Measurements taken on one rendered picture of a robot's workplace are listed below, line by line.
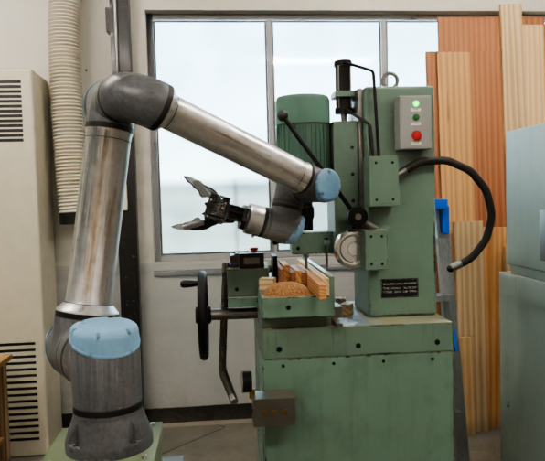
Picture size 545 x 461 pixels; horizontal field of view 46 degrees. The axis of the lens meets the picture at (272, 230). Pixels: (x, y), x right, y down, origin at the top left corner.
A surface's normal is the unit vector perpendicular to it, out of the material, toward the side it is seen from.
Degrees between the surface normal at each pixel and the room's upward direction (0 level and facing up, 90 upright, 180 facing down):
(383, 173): 90
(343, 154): 90
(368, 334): 90
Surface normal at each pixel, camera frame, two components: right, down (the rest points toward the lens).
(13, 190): 0.10, 0.05
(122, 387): 0.65, 0.02
